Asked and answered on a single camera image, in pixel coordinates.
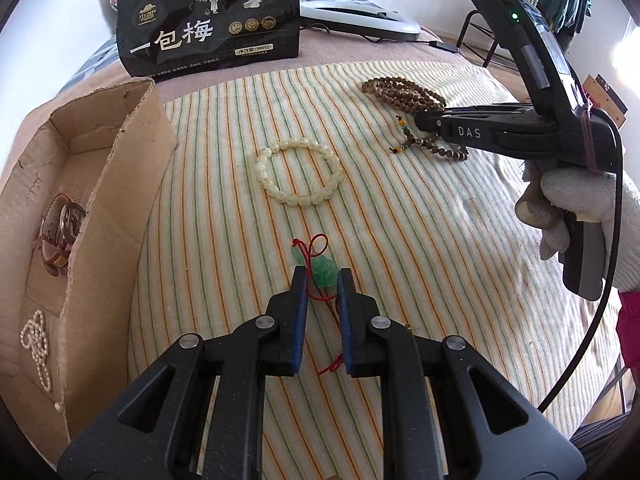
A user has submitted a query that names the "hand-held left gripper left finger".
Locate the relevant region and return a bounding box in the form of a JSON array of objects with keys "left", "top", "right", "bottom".
[{"left": 56, "top": 265, "right": 311, "bottom": 480}]

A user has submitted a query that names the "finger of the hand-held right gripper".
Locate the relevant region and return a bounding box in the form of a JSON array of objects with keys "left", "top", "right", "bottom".
[
  {"left": 440, "top": 103, "right": 538, "bottom": 114},
  {"left": 414, "top": 107, "right": 551, "bottom": 156}
]

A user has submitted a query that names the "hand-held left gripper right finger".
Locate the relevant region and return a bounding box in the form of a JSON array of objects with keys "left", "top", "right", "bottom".
[{"left": 336, "top": 267, "right": 587, "bottom": 480}]

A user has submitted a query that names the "green pendant with red cord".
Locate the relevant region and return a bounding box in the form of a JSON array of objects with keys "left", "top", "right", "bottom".
[{"left": 291, "top": 233, "right": 351, "bottom": 378}]

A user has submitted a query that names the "brown bead necklace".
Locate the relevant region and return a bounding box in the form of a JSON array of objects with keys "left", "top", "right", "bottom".
[{"left": 362, "top": 76, "right": 470, "bottom": 160}]

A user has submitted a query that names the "cardboard box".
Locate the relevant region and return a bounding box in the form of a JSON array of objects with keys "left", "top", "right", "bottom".
[{"left": 0, "top": 76, "right": 178, "bottom": 443}]

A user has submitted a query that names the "watch with red strap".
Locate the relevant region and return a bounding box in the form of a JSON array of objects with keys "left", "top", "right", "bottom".
[{"left": 34, "top": 192, "right": 88, "bottom": 277}]

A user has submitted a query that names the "pearl necklace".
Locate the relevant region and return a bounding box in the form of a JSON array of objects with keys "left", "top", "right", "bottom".
[{"left": 20, "top": 310, "right": 63, "bottom": 413}]

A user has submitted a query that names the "person's right forearm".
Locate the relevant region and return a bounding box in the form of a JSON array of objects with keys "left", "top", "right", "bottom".
[{"left": 617, "top": 287, "right": 640, "bottom": 358}]

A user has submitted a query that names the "person's right hand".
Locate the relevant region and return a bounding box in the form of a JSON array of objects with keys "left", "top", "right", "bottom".
[{"left": 516, "top": 165, "right": 640, "bottom": 293}]

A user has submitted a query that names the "beige perforated box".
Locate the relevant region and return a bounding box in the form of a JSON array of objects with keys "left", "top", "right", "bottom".
[{"left": 582, "top": 74, "right": 628, "bottom": 128}]

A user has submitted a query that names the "black clothes rack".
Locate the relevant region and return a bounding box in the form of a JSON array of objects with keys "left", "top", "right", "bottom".
[{"left": 457, "top": 0, "right": 593, "bottom": 68}]

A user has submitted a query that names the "striped cloth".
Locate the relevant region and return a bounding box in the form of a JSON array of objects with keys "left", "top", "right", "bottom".
[{"left": 127, "top": 57, "right": 623, "bottom": 436}]

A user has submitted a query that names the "tan blanket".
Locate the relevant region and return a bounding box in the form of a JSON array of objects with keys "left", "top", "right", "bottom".
[{"left": 0, "top": 27, "right": 506, "bottom": 196}]

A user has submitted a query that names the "black snack bag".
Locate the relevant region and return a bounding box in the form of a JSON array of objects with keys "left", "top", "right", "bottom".
[{"left": 115, "top": 0, "right": 301, "bottom": 80}]

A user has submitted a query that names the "person's dark striped clothing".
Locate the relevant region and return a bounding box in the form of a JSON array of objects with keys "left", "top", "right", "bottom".
[{"left": 570, "top": 407, "right": 636, "bottom": 461}]

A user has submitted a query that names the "white bead bracelet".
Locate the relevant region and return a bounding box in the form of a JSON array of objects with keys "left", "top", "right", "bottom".
[{"left": 255, "top": 137, "right": 344, "bottom": 208}]

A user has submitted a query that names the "white ring light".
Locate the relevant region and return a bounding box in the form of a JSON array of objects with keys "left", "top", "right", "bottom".
[{"left": 299, "top": 0, "right": 422, "bottom": 43}]

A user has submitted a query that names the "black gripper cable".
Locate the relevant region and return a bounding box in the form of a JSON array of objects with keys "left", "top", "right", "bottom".
[{"left": 537, "top": 127, "right": 626, "bottom": 411}]

